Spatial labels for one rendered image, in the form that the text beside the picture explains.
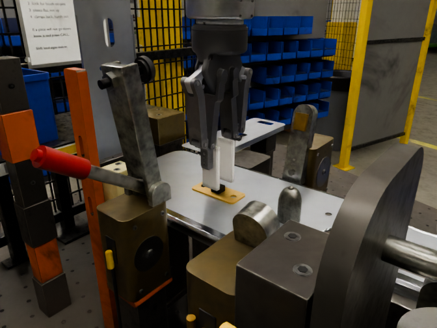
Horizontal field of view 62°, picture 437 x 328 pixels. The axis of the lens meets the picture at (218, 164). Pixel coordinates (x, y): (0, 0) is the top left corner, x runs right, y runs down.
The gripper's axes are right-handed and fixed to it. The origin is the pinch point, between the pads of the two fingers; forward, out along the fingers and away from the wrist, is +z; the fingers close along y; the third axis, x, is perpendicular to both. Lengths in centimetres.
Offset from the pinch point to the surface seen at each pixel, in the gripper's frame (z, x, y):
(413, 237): 4.6, -27.2, 5.8
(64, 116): 2, 51, 3
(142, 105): -12.3, -1.6, -15.3
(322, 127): 83, 104, 291
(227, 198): 4.6, -2.9, -1.2
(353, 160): 105, 66, 281
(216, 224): 4.8, -5.9, -7.5
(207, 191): 4.6, 1.3, -1.2
